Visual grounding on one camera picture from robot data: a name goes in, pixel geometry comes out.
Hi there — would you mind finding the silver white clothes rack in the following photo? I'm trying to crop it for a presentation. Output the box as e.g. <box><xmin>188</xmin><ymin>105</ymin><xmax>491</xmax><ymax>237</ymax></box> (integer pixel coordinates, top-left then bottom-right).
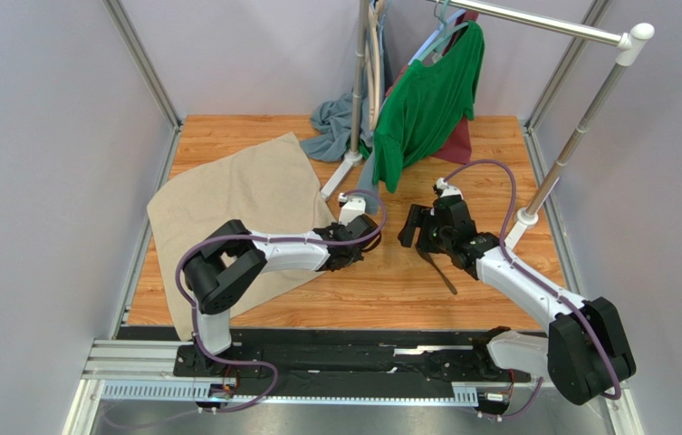
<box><xmin>321</xmin><ymin>1</ymin><xmax>655</xmax><ymax>246</ymax></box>

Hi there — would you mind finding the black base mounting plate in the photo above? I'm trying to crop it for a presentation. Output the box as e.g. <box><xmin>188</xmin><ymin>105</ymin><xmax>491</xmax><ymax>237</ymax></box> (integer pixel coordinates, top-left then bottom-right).
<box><xmin>117</xmin><ymin>325</ymin><xmax>550</xmax><ymax>400</ymax></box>

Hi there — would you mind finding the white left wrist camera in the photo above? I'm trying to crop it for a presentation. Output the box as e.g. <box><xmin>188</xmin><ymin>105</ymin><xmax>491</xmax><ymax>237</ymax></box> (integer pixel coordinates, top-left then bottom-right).
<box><xmin>338</xmin><ymin>193</ymin><xmax>367</xmax><ymax>225</ymax></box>

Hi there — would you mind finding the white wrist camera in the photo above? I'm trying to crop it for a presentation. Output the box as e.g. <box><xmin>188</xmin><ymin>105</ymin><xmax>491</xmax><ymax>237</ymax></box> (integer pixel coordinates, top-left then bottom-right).
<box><xmin>338</xmin><ymin>193</ymin><xmax>367</xmax><ymax>225</ymax></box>
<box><xmin>434</xmin><ymin>178</ymin><xmax>464</xmax><ymax>199</ymax></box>

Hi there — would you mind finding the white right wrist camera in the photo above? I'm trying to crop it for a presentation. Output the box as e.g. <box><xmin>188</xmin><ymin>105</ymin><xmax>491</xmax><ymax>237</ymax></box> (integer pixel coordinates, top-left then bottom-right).
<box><xmin>434</xmin><ymin>178</ymin><xmax>464</xmax><ymax>199</ymax></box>

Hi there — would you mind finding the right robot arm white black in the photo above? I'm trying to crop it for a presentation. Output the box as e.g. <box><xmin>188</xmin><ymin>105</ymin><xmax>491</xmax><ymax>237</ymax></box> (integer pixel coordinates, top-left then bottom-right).
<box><xmin>398</xmin><ymin>194</ymin><xmax>637</xmax><ymax>405</ymax></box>

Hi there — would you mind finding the blue-grey garment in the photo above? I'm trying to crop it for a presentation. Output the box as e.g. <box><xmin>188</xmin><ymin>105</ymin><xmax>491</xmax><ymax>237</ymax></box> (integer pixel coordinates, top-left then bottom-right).
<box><xmin>300</xmin><ymin>13</ymin><xmax>393</xmax><ymax>215</ymax></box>

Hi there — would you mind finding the maroon garment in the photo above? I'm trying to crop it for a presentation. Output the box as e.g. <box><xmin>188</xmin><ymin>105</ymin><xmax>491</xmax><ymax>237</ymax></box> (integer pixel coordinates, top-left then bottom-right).
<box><xmin>385</xmin><ymin>8</ymin><xmax>482</xmax><ymax>166</ymax></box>

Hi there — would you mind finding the beige wooden clothes hanger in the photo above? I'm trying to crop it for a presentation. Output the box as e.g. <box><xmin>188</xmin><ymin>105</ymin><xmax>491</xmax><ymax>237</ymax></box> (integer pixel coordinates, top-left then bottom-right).
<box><xmin>365</xmin><ymin>1</ymin><xmax>386</xmax><ymax>128</ymax></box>

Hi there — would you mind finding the dark wooden fork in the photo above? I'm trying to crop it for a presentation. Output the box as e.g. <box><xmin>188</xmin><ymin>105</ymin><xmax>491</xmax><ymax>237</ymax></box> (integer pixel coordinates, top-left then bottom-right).
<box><xmin>418</xmin><ymin>250</ymin><xmax>457</xmax><ymax>295</ymax></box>

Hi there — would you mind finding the green t-shirt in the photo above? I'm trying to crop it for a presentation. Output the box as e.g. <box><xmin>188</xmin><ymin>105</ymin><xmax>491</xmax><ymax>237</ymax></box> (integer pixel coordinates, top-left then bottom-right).
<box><xmin>373</xmin><ymin>21</ymin><xmax>485</xmax><ymax>193</ymax></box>

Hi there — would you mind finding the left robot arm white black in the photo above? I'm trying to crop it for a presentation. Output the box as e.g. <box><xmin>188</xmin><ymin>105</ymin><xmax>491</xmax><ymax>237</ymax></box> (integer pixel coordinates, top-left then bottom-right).
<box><xmin>175</xmin><ymin>214</ymin><xmax>381</xmax><ymax>356</ymax></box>

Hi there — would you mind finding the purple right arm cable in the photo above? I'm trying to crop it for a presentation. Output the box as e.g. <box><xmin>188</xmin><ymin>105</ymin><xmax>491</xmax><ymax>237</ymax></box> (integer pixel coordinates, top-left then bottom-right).
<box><xmin>441</xmin><ymin>159</ymin><xmax>622</xmax><ymax>421</ymax></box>

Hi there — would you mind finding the beige linen napkin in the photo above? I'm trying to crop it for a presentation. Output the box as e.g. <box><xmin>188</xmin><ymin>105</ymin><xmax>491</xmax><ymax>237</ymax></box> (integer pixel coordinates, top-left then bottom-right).
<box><xmin>147</xmin><ymin>132</ymin><xmax>335</xmax><ymax>341</ymax></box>

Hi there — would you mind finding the teal clothes hanger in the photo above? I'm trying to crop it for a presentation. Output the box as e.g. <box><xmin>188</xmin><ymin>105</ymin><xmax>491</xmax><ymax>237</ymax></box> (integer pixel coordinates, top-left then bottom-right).
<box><xmin>408</xmin><ymin>1</ymin><xmax>468</xmax><ymax>64</ymax></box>

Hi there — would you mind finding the aluminium frame rail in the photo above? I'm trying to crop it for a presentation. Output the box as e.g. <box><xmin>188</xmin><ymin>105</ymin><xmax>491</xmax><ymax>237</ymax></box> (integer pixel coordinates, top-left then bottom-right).
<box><xmin>65</xmin><ymin>327</ymin><xmax>644</xmax><ymax>434</ymax></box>

